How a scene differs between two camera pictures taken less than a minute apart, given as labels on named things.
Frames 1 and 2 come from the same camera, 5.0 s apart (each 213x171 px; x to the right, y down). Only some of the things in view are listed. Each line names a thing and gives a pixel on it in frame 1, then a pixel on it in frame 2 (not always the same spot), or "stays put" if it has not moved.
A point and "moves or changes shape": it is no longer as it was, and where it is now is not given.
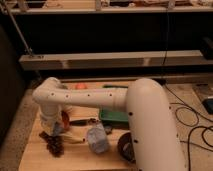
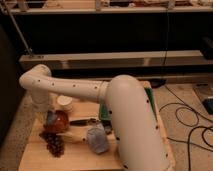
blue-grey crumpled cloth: [97, 139] stays put
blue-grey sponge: [57, 129] moves or changes shape
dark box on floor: [208, 105] stays put
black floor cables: [207, 128] stays put
